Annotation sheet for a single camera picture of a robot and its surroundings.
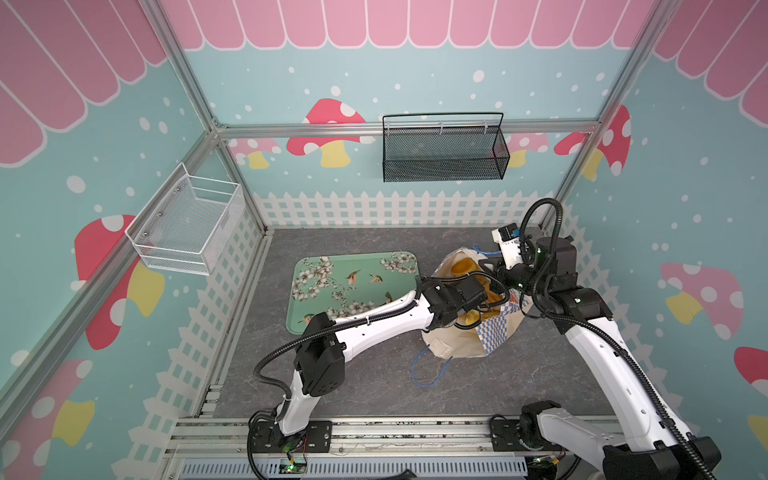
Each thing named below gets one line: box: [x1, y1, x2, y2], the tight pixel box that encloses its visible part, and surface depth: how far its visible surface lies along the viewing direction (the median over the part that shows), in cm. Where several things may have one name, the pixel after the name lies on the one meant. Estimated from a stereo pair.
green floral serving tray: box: [286, 251, 420, 335], surface depth 108 cm
